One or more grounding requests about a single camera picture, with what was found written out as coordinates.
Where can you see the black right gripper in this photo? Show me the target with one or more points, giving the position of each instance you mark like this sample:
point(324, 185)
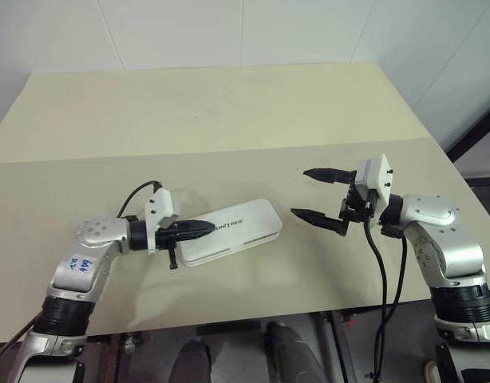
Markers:
point(356, 207)

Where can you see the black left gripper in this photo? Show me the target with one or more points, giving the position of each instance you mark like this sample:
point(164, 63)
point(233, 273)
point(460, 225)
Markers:
point(165, 238)

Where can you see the white rectangular box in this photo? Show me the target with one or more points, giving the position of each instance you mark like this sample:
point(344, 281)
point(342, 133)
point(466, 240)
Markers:
point(257, 217)

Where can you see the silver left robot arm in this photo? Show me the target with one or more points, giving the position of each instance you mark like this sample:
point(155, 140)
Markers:
point(97, 233)

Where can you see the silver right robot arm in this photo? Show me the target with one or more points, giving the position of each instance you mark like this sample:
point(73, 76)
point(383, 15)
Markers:
point(432, 215)

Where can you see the black table crossbar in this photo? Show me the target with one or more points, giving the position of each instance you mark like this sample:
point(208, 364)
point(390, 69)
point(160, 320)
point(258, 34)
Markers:
point(229, 329)

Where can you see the dark rounded shape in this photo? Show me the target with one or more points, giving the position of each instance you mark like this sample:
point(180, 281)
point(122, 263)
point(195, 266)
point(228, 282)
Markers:
point(289, 351)
point(195, 363)

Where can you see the grey metal table leg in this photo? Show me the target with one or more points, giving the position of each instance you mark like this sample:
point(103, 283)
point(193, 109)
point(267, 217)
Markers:
point(329, 343)

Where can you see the beige rounded object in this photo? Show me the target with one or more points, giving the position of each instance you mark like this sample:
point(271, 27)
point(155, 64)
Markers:
point(432, 373)

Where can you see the black upright bar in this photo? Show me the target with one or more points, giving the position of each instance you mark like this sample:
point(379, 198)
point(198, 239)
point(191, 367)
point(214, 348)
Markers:
point(448, 363)

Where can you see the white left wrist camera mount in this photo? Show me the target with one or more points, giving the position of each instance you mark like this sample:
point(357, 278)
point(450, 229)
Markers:
point(163, 207)

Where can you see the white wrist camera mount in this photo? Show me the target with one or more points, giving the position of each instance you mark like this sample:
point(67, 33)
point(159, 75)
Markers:
point(163, 207)
point(378, 175)

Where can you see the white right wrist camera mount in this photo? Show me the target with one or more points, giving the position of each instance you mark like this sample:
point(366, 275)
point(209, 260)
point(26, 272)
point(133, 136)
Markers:
point(378, 175)

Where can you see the black metal frame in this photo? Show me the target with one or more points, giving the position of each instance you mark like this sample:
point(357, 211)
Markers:
point(486, 180)

